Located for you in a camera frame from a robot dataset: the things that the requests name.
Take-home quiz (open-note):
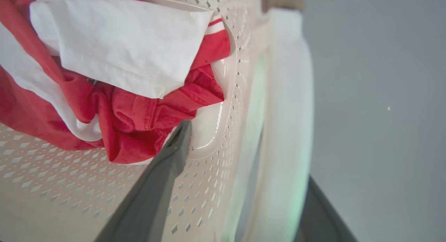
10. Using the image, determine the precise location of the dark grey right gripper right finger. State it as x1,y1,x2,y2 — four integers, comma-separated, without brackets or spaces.
294,175,359,242

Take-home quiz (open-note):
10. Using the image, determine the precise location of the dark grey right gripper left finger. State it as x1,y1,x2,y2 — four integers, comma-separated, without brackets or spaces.
94,119,193,242

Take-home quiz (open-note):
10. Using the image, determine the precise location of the white perforated plastic laundry basket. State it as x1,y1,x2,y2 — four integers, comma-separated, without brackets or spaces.
0,0,315,242

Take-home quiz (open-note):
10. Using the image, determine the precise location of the red and white striped garment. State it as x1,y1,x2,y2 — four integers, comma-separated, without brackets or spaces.
0,0,231,165

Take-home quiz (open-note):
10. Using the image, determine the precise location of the white cloth garment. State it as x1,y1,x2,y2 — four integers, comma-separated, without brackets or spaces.
29,0,214,99

